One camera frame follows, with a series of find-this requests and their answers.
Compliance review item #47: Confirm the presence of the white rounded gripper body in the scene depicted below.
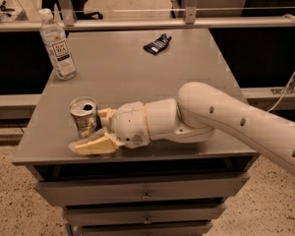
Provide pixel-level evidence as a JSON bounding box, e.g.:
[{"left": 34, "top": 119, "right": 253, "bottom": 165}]
[{"left": 111, "top": 101, "right": 150, "bottom": 148}]

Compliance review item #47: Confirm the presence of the bottom grey drawer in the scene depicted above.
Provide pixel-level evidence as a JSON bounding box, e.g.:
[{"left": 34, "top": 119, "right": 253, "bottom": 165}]
[{"left": 81, "top": 221, "right": 212, "bottom": 236}]

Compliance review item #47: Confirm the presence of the top grey drawer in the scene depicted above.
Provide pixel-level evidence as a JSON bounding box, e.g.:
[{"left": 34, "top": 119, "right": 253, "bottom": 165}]
[{"left": 35, "top": 172, "right": 249, "bottom": 207}]

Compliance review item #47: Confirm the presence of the clear tea bottle white cap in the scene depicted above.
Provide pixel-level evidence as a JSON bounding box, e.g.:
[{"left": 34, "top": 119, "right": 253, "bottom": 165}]
[{"left": 39, "top": 9, "right": 77, "bottom": 80}]

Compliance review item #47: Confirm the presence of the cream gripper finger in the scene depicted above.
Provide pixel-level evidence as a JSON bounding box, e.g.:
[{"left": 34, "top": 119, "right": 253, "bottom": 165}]
[
  {"left": 69, "top": 128, "right": 125, "bottom": 155},
  {"left": 98, "top": 108, "right": 116, "bottom": 128}
]

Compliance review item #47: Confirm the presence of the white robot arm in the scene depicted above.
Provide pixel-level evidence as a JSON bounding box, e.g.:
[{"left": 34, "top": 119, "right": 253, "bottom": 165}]
[{"left": 69, "top": 82, "right": 295, "bottom": 176}]

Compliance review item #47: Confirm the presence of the silver blue redbull can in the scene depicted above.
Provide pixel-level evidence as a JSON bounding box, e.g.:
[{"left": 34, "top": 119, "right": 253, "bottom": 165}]
[{"left": 69, "top": 96, "right": 101, "bottom": 138}]

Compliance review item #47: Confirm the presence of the grey drawer cabinet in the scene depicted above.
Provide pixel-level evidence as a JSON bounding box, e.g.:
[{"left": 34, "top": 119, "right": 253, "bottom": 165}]
[{"left": 12, "top": 28, "right": 274, "bottom": 236}]

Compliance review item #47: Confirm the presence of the dark blue snack packet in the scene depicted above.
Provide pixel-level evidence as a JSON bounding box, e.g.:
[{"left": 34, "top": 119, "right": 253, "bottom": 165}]
[{"left": 144, "top": 33, "right": 172, "bottom": 55}]

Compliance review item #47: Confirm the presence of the grey drawer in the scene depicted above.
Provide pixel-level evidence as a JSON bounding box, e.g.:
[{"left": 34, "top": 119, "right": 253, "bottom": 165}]
[
  {"left": 64, "top": 203, "right": 226, "bottom": 226},
  {"left": 81, "top": 221, "right": 212, "bottom": 236},
  {"left": 35, "top": 172, "right": 249, "bottom": 207}
]

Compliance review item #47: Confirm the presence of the middle grey drawer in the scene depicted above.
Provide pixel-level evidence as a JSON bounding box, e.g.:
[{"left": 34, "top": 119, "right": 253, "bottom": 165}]
[{"left": 64, "top": 203, "right": 226, "bottom": 226}]

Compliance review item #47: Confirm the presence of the metal railing frame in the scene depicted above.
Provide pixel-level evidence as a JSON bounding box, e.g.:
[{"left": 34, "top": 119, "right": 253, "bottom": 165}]
[{"left": 0, "top": 0, "right": 295, "bottom": 31}]

